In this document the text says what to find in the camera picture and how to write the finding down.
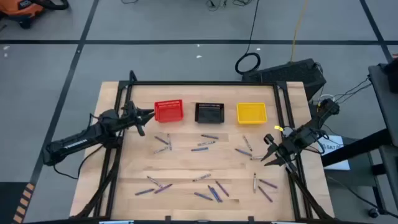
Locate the black perforated computer case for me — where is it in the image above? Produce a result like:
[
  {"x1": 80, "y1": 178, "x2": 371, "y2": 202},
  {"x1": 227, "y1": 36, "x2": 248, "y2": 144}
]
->
[{"x1": 241, "y1": 58, "x2": 327, "y2": 101}]

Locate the black box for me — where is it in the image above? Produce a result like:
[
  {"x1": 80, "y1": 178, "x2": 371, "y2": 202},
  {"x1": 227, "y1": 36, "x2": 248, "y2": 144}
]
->
[{"x1": 384, "y1": 57, "x2": 398, "y2": 85}]

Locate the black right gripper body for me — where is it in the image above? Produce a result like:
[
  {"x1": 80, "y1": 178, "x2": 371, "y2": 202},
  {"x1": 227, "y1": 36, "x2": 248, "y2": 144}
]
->
[{"x1": 263, "y1": 133, "x2": 298, "y2": 174}]

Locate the orange shop vacuum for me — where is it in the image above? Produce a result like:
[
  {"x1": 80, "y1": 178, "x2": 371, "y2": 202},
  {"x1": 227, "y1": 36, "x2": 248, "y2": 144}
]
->
[{"x1": 0, "y1": 0, "x2": 70, "y2": 29}]

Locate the black coiled cable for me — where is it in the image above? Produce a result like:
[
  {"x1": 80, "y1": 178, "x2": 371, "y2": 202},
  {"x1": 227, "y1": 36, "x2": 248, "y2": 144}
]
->
[{"x1": 234, "y1": 0, "x2": 262, "y2": 75}]

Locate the grey desk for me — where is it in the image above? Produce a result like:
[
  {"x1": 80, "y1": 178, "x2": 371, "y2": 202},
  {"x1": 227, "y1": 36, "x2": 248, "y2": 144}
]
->
[{"x1": 321, "y1": 54, "x2": 398, "y2": 218}]

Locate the yellow plastic basket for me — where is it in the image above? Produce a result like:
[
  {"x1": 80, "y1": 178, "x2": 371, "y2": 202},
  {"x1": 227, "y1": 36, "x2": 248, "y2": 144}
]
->
[{"x1": 236, "y1": 102, "x2": 268, "y2": 125}]

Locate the white paper sign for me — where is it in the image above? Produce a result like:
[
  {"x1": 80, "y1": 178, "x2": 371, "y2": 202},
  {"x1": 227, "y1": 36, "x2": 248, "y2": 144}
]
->
[{"x1": 317, "y1": 134, "x2": 351, "y2": 171}]

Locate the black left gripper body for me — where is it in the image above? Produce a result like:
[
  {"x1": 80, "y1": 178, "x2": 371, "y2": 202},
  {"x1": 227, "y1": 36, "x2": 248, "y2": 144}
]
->
[{"x1": 119, "y1": 101, "x2": 146, "y2": 137}]

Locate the yellow hanging cable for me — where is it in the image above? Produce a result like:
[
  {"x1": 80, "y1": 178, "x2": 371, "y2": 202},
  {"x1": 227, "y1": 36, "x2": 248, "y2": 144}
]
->
[{"x1": 290, "y1": 0, "x2": 309, "y2": 62}]

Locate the red plastic basket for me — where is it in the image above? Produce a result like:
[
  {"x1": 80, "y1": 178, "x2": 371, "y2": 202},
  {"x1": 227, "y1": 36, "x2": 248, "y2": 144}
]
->
[{"x1": 154, "y1": 99, "x2": 184, "y2": 123}]

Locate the black plastic basket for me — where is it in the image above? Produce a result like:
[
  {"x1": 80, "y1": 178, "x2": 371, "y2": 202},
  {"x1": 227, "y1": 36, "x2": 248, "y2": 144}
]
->
[{"x1": 194, "y1": 102, "x2": 225, "y2": 124}]

